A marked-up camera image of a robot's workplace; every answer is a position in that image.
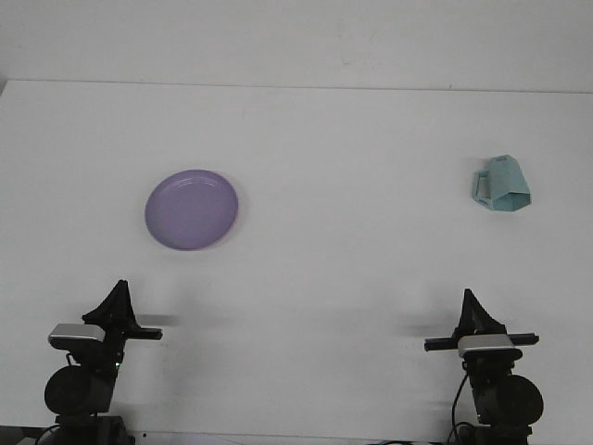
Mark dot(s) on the pale blue faceted cup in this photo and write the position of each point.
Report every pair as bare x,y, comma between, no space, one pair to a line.
505,183

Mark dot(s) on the pale purple round plate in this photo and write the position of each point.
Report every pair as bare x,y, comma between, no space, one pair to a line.
192,211

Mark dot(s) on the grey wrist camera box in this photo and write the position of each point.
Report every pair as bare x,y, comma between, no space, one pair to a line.
486,343
74,333

